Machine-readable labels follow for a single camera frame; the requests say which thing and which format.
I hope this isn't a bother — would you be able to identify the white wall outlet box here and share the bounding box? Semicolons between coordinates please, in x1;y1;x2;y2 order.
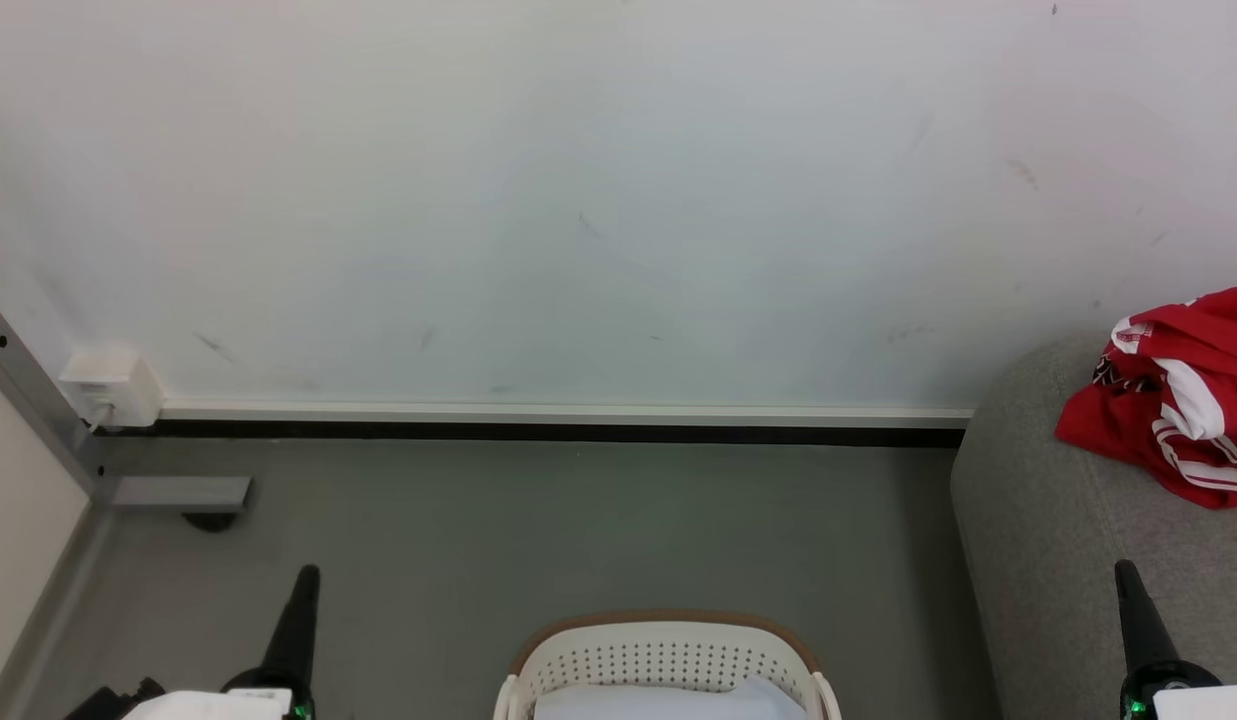
57;344;165;430

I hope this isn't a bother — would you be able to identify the red white basketball jersey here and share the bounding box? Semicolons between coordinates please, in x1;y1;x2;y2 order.
1054;286;1237;511

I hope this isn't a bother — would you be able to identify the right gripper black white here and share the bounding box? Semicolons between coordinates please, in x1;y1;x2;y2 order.
1114;559;1237;720

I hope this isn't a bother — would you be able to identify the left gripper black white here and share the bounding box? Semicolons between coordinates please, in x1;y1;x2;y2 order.
62;564;322;720

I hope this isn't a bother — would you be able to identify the white black baseboard strip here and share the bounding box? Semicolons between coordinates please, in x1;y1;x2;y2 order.
93;402;975;449

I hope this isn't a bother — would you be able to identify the white flat panel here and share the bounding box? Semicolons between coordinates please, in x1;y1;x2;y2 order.
0;364;90;706

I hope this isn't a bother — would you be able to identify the grey fabric sofa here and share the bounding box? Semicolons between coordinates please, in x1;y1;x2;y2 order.
949;334;1237;720

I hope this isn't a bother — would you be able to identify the white perforated laundry basket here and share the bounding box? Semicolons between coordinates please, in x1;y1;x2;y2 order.
492;610;845;720

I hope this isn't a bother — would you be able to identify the grey metal frame leg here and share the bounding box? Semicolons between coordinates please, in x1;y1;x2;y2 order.
0;295;253;515

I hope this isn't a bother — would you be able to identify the white garment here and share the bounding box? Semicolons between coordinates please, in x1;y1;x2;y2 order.
532;677;810;720

